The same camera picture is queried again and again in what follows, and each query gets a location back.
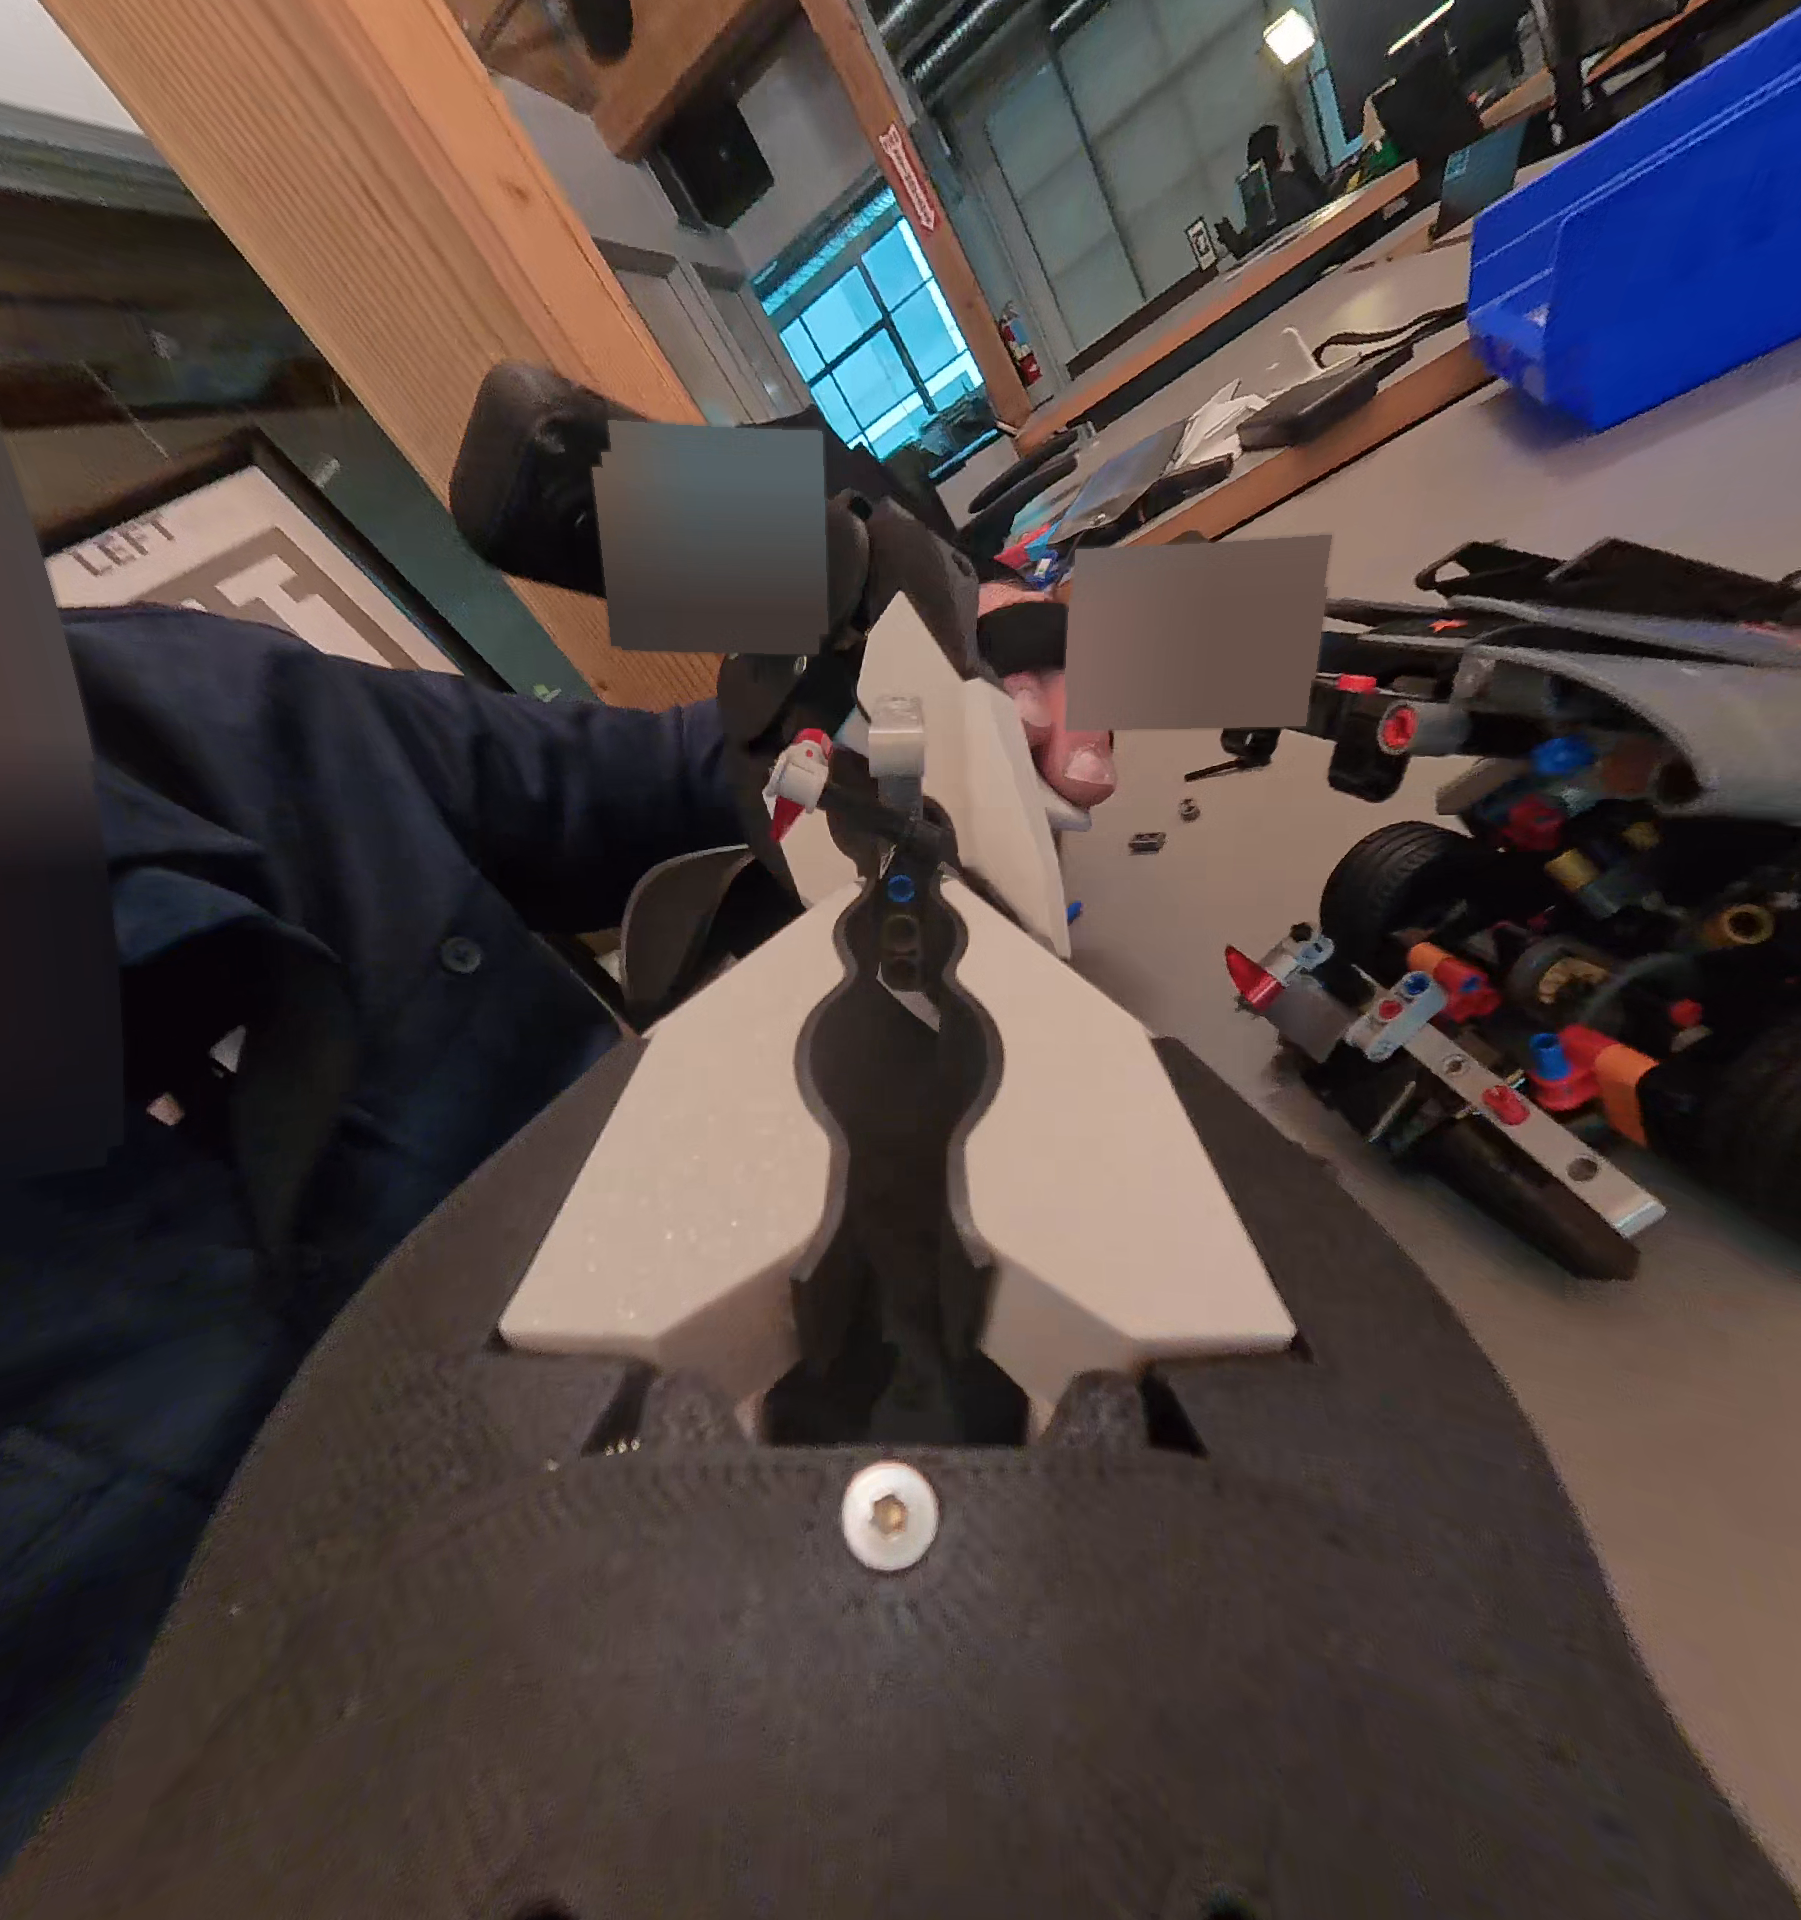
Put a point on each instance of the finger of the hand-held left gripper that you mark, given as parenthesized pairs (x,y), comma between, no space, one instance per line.
(946,659)
(1013,854)

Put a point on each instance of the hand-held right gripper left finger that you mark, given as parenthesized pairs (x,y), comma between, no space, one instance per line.
(675,1186)

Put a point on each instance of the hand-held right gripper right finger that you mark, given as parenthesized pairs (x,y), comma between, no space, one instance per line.
(1124,1199)

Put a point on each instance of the grey lego lever assembly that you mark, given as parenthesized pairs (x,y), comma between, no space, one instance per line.
(899,743)

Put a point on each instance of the black grey lego car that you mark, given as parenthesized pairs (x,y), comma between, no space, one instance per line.
(1589,930)

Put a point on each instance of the person's left forearm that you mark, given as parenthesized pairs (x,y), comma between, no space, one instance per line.
(465,780)

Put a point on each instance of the person's left hand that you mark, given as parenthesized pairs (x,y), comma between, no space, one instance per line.
(1049,743)

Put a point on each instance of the paned window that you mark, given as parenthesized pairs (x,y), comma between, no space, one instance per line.
(871,332)

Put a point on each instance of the black chair armrest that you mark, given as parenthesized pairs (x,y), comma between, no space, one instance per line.
(675,930)

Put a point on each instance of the red fire extinguisher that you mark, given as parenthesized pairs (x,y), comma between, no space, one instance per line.
(1021,353)

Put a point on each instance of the dark folders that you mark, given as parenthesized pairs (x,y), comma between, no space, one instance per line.
(1142,480)

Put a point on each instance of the person's torso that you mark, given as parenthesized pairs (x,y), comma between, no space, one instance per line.
(314,1199)

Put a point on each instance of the white papers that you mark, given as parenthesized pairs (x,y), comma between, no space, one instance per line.
(1238,428)

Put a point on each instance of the red hanging sign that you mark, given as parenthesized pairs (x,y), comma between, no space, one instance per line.
(909,177)

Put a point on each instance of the black pouch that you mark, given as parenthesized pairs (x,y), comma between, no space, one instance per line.
(1313,408)

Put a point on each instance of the framed white poster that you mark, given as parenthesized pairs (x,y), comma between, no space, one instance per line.
(270,556)

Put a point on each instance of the wooden pillar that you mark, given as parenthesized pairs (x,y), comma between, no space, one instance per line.
(361,180)

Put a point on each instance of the blue plastic bin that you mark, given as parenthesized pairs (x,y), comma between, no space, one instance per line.
(1665,271)

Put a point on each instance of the black wall speaker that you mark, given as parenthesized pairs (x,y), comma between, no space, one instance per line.
(714,159)

